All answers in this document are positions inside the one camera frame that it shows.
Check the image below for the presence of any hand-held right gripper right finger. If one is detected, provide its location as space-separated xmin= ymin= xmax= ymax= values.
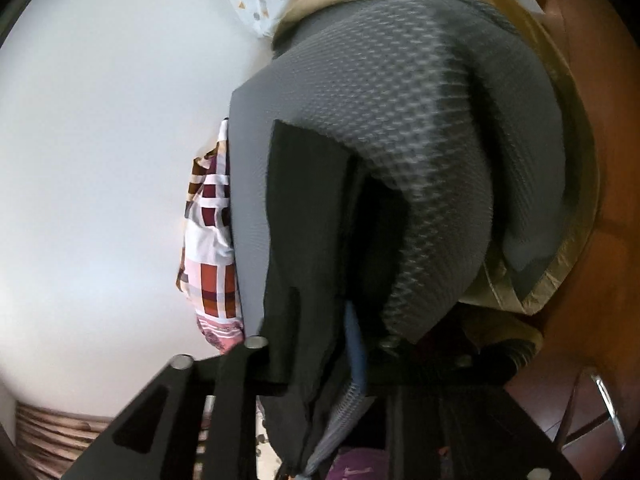
xmin=344 ymin=304 xmax=582 ymax=480

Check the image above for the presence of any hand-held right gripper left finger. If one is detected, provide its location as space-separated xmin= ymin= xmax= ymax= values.
xmin=60 ymin=335 xmax=271 ymax=480

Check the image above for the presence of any person's purple clothing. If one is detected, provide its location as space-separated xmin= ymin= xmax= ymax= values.
xmin=325 ymin=447 xmax=391 ymax=480

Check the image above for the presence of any pink plaid blanket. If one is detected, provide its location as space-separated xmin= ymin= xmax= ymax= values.
xmin=175 ymin=117 xmax=246 ymax=356

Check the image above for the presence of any woven wicker basket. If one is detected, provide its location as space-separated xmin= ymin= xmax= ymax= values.
xmin=15 ymin=400 xmax=121 ymax=476

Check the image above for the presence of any grey textured mat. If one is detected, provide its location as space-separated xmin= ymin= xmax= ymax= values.
xmin=227 ymin=0 xmax=581 ymax=478

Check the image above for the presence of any chrome metal bar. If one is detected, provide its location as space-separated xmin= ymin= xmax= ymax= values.
xmin=560 ymin=367 xmax=627 ymax=452

